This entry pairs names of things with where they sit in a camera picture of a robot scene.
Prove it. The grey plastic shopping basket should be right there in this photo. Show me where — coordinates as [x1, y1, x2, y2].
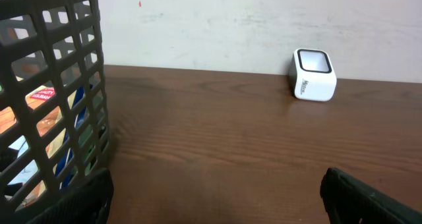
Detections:
[1, 0, 110, 223]

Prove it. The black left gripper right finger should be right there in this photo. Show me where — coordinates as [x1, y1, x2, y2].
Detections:
[320, 167, 421, 224]

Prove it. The white barcode scanner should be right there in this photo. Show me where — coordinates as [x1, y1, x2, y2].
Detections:
[288, 48, 337, 101]

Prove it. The yellow chips snack bag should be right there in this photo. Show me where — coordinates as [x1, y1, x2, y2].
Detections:
[0, 75, 80, 208]

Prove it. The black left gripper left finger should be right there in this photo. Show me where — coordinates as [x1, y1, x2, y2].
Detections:
[26, 168, 114, 224]

